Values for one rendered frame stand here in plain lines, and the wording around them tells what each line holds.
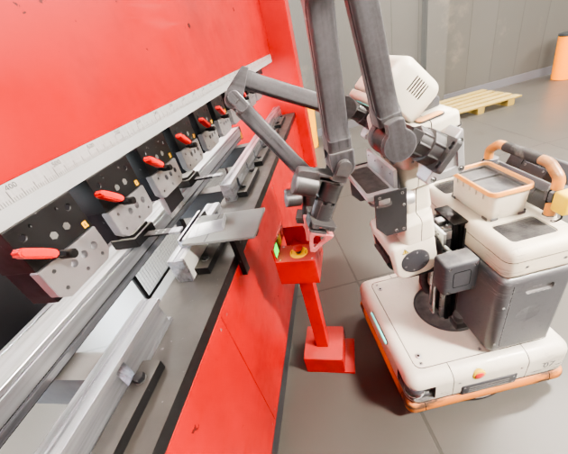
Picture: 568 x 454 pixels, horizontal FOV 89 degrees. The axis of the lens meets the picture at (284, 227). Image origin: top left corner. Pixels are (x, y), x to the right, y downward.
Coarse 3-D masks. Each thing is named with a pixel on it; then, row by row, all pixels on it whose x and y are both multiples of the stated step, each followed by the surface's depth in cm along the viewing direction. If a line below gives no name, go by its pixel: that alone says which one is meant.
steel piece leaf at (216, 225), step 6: (204, 222) 107; (210, 222) 106; (216, 222) 105; (222, 222) 100; (198, 228) 105; (204, 228) 104; (210, 228) 103; (216, 228) 102; (222, 228) 101; (198, 234) 101; (204, 234) 101
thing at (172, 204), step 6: (174, 192) 100; (180, 192) 103; (162, 198) 94; (168, 198) 96; (174, 198) 99; (180, 198) 103; (162, 204) 95; (168, 204) 95; (174, 204) 99; (180, 204) 104; (168, 210) 96; (174, 210) 100
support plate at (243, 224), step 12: (204, 216) 112; (216, 216) 110; (228, 216) 108; (240, 216) 105; (252, 216) 103; (228, 228) 100; (240, 228) 99; (252, 228) 97; (192, 240) 99; (204, 240) 98; (216, 240) 96; (228, 240) 95; (240, 240) 94
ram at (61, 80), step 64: (0, 0) 51; (64, 0) 63; (128, 0) 84; (192, 0) 123; (256, 0) 232; (0, 64) 50; (64, 64) 62; (128, 64) 80; (192, 64) 116; (0, 128) 49; (64, 128) 60; (64, 192) 58
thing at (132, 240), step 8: (144, 224) 112; (152, 224) 115; (136, 232) 107; (144, 232) 110; (152, 232) 110; (160, 232) 108; (168, 232) 107; (176, 232) 106; (120, 240) 107; (128, 240) 106; (136, 240) 106; (144, 240) 110; (120, 248) 109; (128, 248) 108
